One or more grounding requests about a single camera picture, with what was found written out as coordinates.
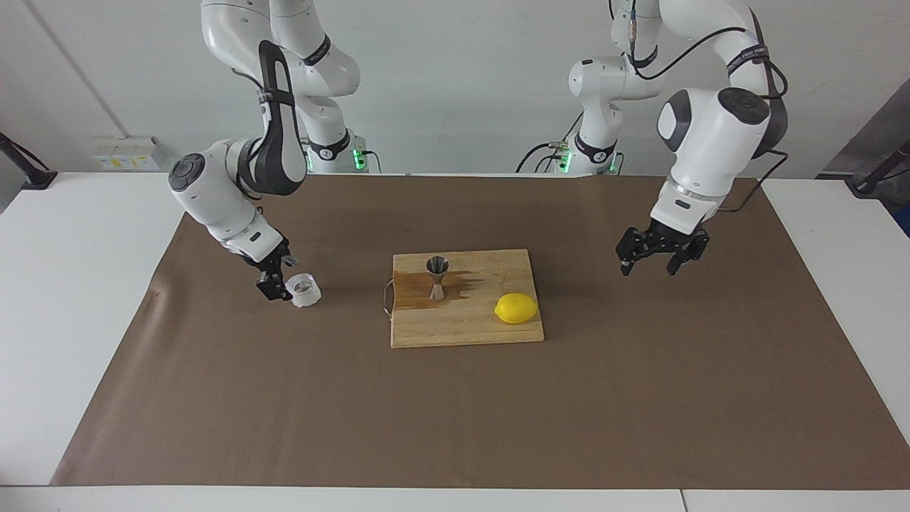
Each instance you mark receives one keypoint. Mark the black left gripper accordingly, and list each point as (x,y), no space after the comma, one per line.
(672,238)

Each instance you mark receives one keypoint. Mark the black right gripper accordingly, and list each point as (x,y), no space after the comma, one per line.
(269,259)

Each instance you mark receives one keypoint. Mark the clear plastic cup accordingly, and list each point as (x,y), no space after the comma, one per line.
(306,291)

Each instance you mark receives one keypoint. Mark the steel cocktail jigger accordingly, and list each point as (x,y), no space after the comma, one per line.
(437,284)

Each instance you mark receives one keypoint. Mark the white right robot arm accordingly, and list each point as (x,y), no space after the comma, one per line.
(220,206)

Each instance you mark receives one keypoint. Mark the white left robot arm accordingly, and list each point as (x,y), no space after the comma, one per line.
(711,142)

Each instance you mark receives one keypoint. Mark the brown paper table mat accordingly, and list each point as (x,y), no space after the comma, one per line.
(284,398)

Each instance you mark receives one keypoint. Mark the yellow lemon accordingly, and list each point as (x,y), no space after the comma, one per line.
(516,308)

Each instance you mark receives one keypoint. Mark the wooden cutting board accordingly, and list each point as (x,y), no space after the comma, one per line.
(441,327)

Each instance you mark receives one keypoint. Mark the black clamp stand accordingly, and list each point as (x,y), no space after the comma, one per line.
(32,176)
(871,181)

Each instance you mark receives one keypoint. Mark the blue object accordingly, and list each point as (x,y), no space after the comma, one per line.
(905,220)

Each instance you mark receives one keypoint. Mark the dark grey panel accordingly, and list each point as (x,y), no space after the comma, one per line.
(878,128)

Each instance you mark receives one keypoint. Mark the white wall outlet strip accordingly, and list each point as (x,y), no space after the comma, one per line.
(124,153)

